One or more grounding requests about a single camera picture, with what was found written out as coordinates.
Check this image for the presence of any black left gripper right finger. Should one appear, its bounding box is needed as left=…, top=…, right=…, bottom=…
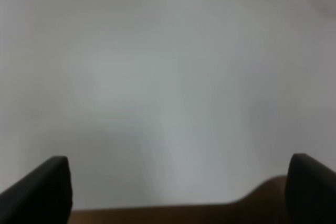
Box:
left=285, top=154, right=335, bottom=223

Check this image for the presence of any orange wicker basket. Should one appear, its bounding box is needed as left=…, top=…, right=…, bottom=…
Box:
left=68, top=176, right=290, bottom=223

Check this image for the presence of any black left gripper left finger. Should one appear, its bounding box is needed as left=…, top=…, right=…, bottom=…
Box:
left=1, top=156, right=73, bottom=223

